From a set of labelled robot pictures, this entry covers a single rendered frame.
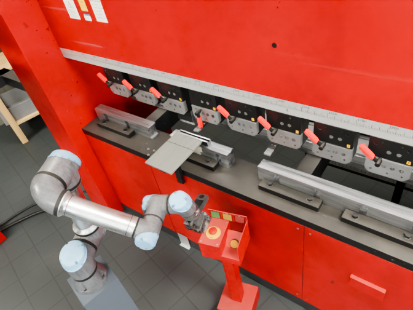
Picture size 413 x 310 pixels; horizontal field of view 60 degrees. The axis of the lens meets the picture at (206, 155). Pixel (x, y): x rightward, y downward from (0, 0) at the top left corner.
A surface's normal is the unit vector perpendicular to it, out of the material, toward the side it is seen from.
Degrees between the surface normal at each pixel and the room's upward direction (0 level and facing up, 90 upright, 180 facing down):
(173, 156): 0
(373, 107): 90
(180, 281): 0
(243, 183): 0
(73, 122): 90
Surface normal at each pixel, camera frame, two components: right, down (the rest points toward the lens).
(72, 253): -0.18, -0.62
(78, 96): 0.81, 0.29
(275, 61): -0.57, 0.63
